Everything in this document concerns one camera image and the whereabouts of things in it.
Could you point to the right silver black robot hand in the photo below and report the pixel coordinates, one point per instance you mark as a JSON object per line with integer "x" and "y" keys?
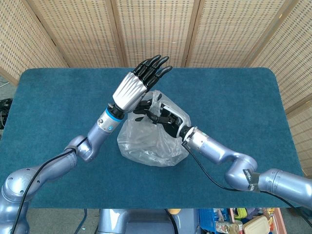
{"x": 174, "y": 122}

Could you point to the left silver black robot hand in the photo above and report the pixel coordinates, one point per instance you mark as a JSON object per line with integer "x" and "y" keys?
{"x": 129, "y": 90}

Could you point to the clear plastic bag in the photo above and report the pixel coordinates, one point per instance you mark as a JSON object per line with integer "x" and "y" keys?
{"x": 151, "y": 148}

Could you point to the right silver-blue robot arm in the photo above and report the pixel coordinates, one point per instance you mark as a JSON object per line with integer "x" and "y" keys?
{"x": 219, "y": 153}

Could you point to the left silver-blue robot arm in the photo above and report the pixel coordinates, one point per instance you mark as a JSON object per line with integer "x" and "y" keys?
{"x": 97, "y": 136}

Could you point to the woven bamboo screen panel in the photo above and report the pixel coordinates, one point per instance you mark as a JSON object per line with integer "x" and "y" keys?
{"x": 231, "y": 31}
{"x": 303, "y": 136}
{"x": 78, "y": 31}
{"x": 156, "y": 31}
{"x": 22, "y": 44}
{"x": 292, "y": 61}

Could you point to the blue carpet table mat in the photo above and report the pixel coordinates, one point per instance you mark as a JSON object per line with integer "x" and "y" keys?
{"x": 61, "y": 97}

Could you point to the orange round knob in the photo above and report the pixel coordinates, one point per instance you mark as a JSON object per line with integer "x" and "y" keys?
{"x": 174, "y": 211}

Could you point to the blue plastic crate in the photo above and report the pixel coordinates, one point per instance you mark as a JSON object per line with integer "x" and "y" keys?
{"x": 207, "y": 219}

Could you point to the silver-blue robot torso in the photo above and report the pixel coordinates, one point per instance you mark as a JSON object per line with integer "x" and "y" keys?
{"x": 136, "y": 221}

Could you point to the printed snack packets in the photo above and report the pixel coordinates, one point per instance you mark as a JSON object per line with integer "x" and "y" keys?
{"x": 228, "y": 226}

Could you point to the beige lidded food box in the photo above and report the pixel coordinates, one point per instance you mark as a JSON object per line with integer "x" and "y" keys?
{"x": 254, "y": 225}

